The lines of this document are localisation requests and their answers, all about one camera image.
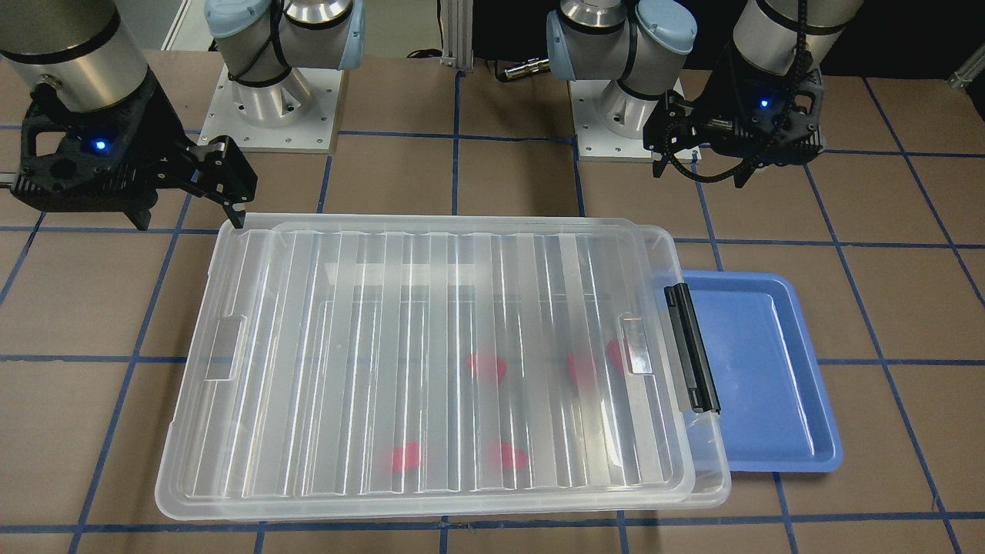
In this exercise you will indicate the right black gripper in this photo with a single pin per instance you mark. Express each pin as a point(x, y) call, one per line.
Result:
point(156, 141)

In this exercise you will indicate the blue plastic tray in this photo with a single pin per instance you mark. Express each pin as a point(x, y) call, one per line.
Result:
point(775, 412)

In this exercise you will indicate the red block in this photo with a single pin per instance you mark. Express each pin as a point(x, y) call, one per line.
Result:
point(487, 367)
point(406, 457)
point(581, 367)
point(615, 360)
point(508, 457)

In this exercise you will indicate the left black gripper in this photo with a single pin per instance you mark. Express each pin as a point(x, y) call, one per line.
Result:
point(712, 123)

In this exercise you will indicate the black box latch handle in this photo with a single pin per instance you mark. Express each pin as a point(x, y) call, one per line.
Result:
point(699, 382)

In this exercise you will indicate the red block front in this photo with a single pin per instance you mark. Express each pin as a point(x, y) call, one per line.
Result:
point(508, 457)
point(406, 457)

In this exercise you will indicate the clear plastic box lid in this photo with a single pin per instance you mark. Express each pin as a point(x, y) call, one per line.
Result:
point(323, 341)

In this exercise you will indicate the clear plastic storage box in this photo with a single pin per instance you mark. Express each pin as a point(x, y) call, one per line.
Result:
point(678, 455)

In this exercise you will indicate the aluminium frame post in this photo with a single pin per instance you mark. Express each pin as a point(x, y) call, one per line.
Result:
point(455, 29)

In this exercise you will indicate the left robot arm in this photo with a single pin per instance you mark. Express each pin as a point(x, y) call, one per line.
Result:
point(643, 46)

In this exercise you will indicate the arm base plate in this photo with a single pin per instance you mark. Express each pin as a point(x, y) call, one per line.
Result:
point(608, 127)
point(297, 115)

